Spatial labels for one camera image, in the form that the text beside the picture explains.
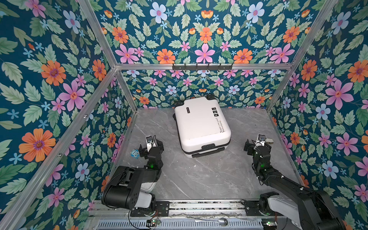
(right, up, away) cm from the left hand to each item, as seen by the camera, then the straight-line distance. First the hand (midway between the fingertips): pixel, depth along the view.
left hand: (149, 138), depth 87 cm
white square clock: (+2, -26, -8) cm, 27 cm away
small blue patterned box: (-12, -11, +6) cm, 17 cm away
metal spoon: (+41, -39, -17) cm, 59 cm away
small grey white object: (+79, -3, +10) cm, 80 cm away
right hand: (+66, -1, -1) cm, 66 cm away
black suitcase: (+33, +8, -5) cm, 34 cm away
